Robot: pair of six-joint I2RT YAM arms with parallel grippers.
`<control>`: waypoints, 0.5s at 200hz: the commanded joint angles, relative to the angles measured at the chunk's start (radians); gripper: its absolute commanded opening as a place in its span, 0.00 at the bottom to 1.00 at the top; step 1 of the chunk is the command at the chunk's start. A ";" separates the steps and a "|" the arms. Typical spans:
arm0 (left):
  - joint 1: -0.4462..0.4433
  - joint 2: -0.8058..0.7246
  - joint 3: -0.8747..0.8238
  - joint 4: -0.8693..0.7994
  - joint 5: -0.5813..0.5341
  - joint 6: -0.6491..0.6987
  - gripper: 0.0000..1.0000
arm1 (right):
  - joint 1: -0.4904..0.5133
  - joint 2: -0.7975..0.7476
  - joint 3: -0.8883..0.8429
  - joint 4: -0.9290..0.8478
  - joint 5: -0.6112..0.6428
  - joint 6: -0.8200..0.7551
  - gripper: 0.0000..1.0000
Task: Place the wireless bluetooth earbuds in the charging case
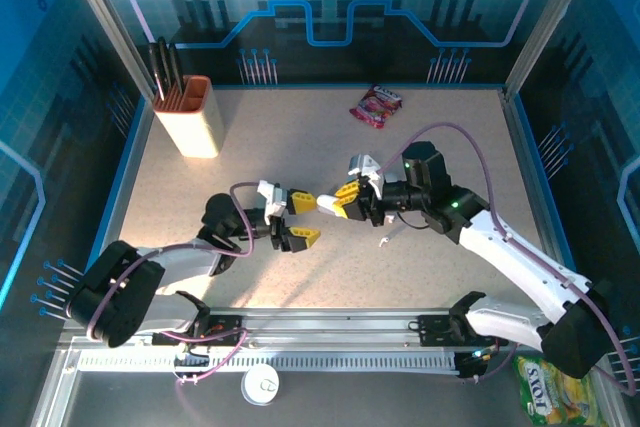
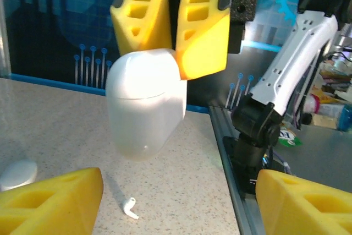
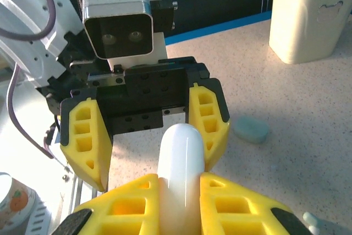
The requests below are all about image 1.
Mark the white earbud charging case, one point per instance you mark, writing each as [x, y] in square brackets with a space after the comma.
[327, 203]

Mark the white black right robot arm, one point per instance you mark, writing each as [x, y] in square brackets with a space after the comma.
[525, 257]

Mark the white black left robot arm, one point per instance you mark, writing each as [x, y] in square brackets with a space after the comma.
[185, 257]

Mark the red candy bag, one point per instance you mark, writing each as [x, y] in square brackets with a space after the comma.
[376, 107]

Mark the beige knife block orange top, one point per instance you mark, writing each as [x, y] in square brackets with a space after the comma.
[195, 127]

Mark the white round lid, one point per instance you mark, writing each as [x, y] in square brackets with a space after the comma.
[260, 387]

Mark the green yellow candy bag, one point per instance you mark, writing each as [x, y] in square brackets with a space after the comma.
[550, 397]

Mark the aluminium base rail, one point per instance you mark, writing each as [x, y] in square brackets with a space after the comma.
[325, 327]

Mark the aluminium frame post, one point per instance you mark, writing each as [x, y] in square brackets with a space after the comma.
[549, 22]
[111, 22]

